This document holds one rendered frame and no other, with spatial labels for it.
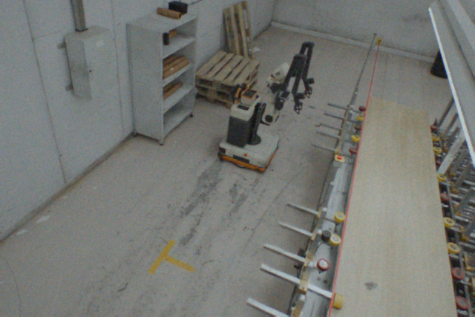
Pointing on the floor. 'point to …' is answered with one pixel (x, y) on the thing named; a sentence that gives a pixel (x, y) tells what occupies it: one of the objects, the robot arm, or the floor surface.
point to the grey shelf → (149, 68)
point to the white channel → (457, 15)
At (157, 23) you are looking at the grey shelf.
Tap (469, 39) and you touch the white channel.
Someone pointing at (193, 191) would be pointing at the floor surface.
